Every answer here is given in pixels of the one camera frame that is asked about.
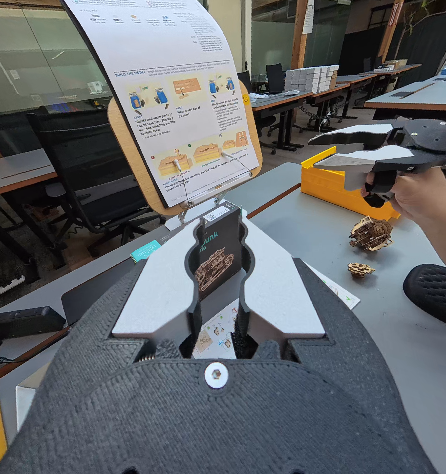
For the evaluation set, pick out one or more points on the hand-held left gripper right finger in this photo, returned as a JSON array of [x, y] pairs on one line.
[[278, 296]]

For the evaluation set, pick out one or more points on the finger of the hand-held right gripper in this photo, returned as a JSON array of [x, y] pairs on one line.
[[356, 135], [356, 164]]

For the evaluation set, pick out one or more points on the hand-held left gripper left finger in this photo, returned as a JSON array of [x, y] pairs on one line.
[[156, 292]]

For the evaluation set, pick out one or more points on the grey background desk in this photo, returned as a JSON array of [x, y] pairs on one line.
[[412, 96], [282, 100]]

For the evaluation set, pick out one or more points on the grey side desk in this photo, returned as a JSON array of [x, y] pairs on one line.
[[15, 170]]

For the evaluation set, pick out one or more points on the person's right hand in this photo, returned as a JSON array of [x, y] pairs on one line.
[[415, 196]]

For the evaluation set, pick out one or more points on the black teal cardboard sleeve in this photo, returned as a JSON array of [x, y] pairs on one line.
[[97, 289]]

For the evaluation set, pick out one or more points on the white assembly booklet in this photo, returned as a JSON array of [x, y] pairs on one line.
[[341, 292]]

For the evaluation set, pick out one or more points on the black model kit box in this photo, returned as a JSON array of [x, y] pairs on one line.
[[215, 255]]

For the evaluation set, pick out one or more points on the part-built wooden model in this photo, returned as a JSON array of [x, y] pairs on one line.
[[371, 233]]

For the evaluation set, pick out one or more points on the stack of white boxes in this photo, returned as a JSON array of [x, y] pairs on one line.
[[308, 77]]

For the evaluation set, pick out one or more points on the wooden gear piece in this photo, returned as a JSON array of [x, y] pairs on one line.
[[360, 269]]

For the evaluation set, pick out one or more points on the black background chair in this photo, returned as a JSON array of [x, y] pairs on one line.
[[274, 77]]

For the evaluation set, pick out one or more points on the black power bank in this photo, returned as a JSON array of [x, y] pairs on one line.
[[22, 321]]

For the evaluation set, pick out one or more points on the white power strip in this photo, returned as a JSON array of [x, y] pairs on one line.
[[4, 289]]

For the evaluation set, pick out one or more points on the white blister pack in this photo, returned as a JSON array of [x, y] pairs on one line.
[[126, 140]]

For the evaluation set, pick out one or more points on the black office chair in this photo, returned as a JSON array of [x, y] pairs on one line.
[[78, 155]]

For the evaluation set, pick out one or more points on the white cardboard box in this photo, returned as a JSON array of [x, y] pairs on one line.
[[24, 400]]

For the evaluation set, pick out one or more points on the printed instruction sheet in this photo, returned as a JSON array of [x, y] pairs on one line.
[[171, 111]]

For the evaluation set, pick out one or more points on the wooden post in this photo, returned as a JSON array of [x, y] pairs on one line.
[[300, 55]]

